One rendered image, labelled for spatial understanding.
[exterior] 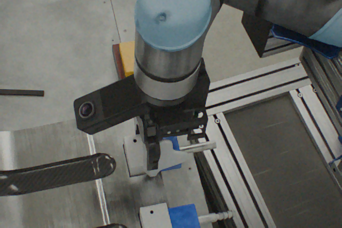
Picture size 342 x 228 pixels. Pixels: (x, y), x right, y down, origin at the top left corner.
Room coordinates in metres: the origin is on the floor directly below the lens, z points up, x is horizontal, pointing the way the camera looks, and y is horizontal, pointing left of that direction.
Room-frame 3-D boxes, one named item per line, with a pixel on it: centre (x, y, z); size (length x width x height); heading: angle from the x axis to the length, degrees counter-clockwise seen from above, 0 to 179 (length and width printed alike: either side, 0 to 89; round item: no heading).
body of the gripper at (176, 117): (0.45, 0.00, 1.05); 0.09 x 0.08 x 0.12; 109
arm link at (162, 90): (0.45, 0.01, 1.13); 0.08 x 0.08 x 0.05
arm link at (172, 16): (0.45, 0.01, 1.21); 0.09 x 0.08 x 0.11; 162
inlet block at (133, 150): (0.45, -0.01, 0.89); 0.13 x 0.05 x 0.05; 109
